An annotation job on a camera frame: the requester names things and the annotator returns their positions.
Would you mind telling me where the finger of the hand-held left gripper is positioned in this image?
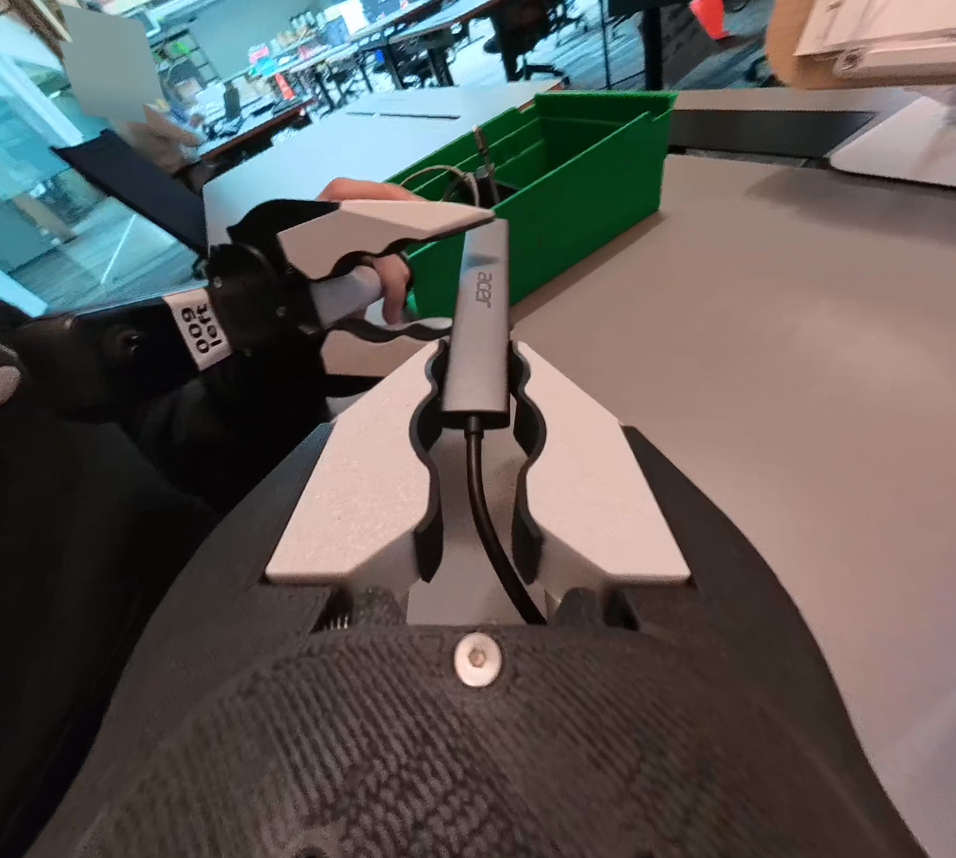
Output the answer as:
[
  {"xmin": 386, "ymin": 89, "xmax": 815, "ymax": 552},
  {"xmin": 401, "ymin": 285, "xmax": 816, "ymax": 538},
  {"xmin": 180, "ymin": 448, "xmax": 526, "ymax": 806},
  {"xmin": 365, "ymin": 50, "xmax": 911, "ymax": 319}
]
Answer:
[
  {"xmin": 308, "ymin": 271, "xmax": 458, "ymax": 351},
  {"xmin": 276, "ymin": 201, "xmax": 496, "ymax": 278}
]

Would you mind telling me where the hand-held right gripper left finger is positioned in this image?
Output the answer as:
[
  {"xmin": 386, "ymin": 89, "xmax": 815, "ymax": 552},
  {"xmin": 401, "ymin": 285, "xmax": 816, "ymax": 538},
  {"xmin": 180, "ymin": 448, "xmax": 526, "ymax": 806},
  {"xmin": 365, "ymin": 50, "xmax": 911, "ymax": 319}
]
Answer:
[{"xmin": 264, "ymin": 340, "xmax": 449, "ymax": 598}]

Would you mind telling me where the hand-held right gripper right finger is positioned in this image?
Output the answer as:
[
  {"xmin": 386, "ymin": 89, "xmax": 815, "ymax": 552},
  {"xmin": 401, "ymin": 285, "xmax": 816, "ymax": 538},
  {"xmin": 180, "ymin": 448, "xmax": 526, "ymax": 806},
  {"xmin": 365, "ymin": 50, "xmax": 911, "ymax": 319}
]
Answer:
[{"xmin": 510, "ymin": 340, "xmax": 691, "ymax": 596}]

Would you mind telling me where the black usb hub cable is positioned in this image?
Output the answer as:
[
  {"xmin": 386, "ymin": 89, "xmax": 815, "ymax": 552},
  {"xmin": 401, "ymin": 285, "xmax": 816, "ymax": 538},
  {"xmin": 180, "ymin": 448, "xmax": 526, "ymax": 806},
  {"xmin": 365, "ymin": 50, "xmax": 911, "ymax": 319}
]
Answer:
[{"xmin": 465, "ymin": 417, "xmax": 550, "ymax": 626}]

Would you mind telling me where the grey usb hub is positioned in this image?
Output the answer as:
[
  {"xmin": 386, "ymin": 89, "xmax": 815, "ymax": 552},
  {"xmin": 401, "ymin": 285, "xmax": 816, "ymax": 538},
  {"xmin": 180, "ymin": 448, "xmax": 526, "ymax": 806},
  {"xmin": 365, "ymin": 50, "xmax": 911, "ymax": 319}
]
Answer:
[{"xmin": 439, "ymin": 217, "xmax": 516, "ymax": 435}]

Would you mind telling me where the green plastic bin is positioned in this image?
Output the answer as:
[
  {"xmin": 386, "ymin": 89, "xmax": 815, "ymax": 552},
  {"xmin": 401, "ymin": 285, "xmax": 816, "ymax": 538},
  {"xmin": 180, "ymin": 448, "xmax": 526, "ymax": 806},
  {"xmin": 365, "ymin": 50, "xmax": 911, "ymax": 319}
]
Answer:
[{"xmin": 384, "ymin": 90, "xmax": 679, "ymax": 317}]

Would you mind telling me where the grey desk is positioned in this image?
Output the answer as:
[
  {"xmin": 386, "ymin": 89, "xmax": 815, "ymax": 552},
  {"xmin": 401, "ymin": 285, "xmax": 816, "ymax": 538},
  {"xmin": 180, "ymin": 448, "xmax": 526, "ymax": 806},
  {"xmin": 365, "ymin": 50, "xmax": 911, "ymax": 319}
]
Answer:
[{"xmin": 202, "ymin": 80, "xmax": 956, "ymax": 858}]

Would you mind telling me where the person's left hand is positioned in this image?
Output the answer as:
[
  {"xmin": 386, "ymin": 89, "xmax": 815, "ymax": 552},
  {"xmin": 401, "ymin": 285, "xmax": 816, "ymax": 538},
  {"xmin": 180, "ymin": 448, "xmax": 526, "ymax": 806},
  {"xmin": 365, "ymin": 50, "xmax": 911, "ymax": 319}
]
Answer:
[{"xmin": 317, "ymin": 177, "xmax": 430, "ymax": 325}]

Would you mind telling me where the black flat panel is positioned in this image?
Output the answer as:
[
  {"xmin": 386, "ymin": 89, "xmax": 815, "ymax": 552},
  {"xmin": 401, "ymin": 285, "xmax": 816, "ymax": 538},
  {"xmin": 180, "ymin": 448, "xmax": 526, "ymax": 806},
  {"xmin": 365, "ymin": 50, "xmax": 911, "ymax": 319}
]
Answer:
[{"xmin": 51, "ymin": 129, "xmax": 214, "ymax": 254}]

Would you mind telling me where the long grey table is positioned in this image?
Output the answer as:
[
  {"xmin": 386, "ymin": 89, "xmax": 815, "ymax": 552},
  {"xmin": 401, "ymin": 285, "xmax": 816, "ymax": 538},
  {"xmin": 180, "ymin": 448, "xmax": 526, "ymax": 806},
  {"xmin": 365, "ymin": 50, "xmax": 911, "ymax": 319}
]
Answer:
[{"xmin": 347, "ymin": 0, "xmax": 548, "ymax": 90}]

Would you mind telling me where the black office chair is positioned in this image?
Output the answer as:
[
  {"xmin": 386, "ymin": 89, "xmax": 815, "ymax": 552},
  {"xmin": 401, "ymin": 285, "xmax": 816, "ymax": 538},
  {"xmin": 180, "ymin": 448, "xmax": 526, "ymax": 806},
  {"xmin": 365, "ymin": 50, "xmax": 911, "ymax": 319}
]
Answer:
[{"xmin": 484, "ymin": 0, "xmax": 585, "ymax": 82}]

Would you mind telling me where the person's black clothing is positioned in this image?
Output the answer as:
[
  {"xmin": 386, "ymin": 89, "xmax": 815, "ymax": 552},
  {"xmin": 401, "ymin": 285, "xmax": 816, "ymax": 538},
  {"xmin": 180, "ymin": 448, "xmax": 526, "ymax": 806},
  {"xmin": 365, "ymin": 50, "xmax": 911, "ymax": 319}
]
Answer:
[{"xmin": 0, "ymin": 380, "xmax": 337, "ymax": 858}]

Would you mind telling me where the orange traffic cone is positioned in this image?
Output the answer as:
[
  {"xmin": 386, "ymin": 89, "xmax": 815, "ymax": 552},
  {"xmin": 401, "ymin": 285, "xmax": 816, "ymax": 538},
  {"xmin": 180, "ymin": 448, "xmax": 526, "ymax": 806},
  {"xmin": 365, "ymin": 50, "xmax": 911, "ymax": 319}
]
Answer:
[{"xmin": 687, "ymin": 0, "xmax": 734, "ymax": 42}]

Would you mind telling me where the white stand base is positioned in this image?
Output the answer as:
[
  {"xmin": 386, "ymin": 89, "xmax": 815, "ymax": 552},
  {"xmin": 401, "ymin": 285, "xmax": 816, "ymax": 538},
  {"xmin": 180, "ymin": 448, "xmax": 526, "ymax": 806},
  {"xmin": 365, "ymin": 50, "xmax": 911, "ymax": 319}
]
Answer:
[{"xmin": 829, "ymin": 89, "xmax": 956, "ymax": 188}]

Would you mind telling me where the clear page holder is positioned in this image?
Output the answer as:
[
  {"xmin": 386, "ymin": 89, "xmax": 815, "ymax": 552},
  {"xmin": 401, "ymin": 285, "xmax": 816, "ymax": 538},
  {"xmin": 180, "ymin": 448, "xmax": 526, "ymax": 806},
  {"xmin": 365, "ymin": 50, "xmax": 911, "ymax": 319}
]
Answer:
[{"xmin": 833, "ymin": 25, "xmax": 956, "ymax": 81}]

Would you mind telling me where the thin grey cable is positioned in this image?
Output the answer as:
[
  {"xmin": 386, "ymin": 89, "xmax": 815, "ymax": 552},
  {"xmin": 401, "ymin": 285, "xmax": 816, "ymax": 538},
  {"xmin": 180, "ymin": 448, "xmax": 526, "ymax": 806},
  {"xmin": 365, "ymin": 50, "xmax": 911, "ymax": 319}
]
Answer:
[{"xmin": 399, "ymin": 124, "xmax": 500, "ymax": 211}]

